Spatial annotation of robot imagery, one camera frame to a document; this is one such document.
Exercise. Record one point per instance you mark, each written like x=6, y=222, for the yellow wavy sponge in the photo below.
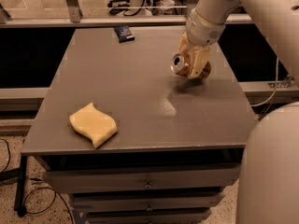
x=93, y=124

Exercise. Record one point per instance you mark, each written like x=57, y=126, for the orange soda can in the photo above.
x=179, y=65

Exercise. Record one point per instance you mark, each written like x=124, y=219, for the black metal stand leg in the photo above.
x=19, y=207

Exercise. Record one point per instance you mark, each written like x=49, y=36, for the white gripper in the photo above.
x=204, y=28

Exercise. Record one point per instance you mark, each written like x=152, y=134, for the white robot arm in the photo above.
x=268, y=190

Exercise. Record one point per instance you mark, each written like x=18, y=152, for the grey drawer cabinet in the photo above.
x=179, y=142

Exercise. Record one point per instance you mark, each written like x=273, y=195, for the dark blue snack packet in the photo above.
x=124, y=34

